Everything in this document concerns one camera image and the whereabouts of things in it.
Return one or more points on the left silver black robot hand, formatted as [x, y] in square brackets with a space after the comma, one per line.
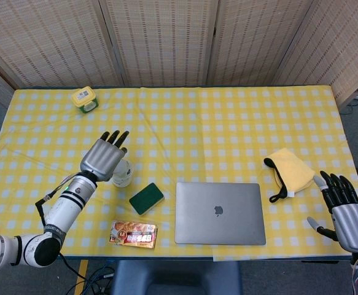
[102, 158]

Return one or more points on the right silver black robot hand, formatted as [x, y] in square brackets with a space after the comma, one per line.
[353, 224]

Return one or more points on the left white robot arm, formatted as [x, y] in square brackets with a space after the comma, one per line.
[65, 209]

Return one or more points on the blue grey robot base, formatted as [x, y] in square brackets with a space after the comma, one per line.
[175, 278]

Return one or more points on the green yellow sponge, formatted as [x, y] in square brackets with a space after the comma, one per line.
[145, 199]

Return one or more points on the yellow lidded green container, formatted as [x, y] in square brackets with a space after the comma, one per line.
[83, 97]

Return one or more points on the yellow cloth with black trim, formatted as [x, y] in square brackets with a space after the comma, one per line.
[290, 172]

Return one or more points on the red orange snack box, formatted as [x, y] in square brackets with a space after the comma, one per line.
[132, 235]

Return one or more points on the yellow white checkered tablecloth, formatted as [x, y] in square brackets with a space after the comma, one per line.
[197, 138]

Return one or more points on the grey closed laptop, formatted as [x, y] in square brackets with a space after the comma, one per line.
[220, 213]

